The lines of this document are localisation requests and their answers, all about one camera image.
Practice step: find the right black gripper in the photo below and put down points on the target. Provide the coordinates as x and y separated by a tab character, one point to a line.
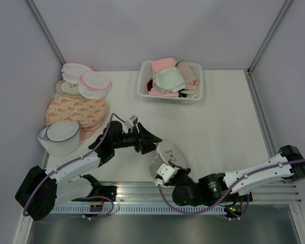
171	183

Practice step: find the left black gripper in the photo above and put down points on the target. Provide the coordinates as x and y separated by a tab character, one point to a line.
145	147

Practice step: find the beige trimmed mesh laundry bag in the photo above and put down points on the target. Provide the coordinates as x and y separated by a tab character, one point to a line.
166	153

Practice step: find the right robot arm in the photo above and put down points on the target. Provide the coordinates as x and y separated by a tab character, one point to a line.
234	186

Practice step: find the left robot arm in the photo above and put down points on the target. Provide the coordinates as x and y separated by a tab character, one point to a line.
43	189

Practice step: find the carrot print laundry bag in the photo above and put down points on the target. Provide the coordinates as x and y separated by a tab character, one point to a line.
85	111

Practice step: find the pink trimmed mesh laundry bag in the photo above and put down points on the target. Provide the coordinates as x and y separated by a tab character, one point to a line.
94	85

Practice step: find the beige flat laundry bag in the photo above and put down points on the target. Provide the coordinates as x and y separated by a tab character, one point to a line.
64	87

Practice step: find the pink trimmed bag at back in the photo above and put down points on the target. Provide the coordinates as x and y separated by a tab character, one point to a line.
71	72

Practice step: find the white plastic basket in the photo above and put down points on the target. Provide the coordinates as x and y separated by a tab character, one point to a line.
146	90

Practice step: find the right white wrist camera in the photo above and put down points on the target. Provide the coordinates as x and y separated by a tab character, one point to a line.
164	174

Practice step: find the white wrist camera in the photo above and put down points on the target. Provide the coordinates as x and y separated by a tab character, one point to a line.
164	174
131	122

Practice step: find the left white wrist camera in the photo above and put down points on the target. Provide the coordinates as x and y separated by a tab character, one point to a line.
131	122

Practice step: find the white slotted cable duct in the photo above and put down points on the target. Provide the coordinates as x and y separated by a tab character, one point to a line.
155	209

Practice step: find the aluminium mounting rail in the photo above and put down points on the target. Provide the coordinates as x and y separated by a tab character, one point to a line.
148	193

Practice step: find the left aluminium frame post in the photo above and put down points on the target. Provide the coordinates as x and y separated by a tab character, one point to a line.
44	29

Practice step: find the aluminium frame post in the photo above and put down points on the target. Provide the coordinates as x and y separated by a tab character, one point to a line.
44	29
270	33

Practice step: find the right aluminium frame post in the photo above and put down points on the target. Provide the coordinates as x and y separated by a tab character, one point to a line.
270	33

